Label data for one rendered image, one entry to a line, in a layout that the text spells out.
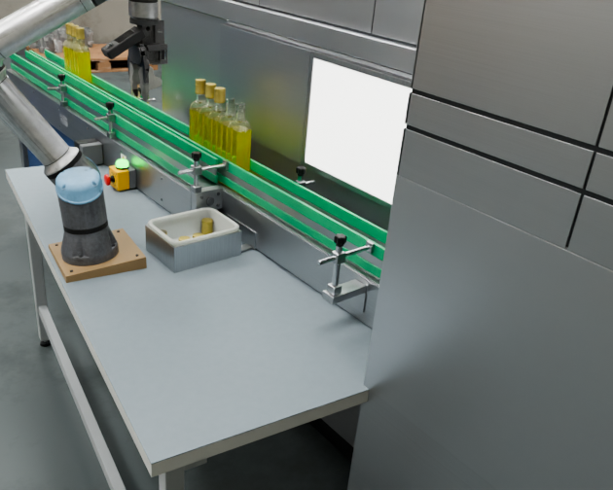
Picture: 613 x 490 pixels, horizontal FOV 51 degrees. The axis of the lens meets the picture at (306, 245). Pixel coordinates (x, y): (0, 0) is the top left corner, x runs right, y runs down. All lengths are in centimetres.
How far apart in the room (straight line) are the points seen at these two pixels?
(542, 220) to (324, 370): 65
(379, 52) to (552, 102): 78
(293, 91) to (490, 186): 101
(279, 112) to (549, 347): 122
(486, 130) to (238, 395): 73
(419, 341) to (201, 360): 50
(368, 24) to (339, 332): 79
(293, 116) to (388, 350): 89
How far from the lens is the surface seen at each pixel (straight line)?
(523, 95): 104
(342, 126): 183
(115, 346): 154
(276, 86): 204
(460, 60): 110
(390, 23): 172
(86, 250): 181
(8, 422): 256
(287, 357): 150
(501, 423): 123
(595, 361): 107
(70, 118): 285
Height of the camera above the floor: 164
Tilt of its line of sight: 26 degrees down
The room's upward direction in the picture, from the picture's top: 5 degrees clockwise
